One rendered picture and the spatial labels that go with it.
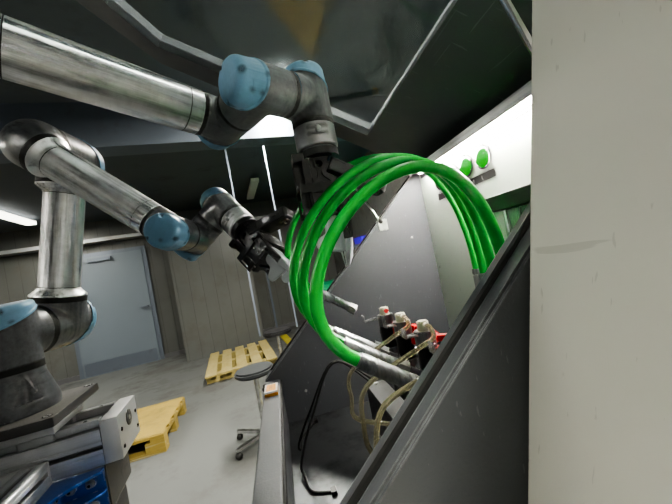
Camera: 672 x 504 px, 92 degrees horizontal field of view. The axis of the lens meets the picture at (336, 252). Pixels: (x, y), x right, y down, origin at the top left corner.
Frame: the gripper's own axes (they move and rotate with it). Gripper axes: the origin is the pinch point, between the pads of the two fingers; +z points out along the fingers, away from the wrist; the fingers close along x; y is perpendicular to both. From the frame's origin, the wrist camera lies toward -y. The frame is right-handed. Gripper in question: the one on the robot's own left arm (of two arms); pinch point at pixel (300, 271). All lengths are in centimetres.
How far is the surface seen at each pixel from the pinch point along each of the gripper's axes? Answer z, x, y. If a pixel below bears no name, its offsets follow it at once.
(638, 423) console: 43, 35, -18
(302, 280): 15.2, 24.6, -6.9
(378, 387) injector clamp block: 27.1, -1.7, 6.3
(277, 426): 18.7, 6.5, 22.2
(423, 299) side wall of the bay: 17.3, -37.2, -8.0
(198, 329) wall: -294, -341, 303
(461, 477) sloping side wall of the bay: 39, 32, -7
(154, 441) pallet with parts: -90, -124, 219
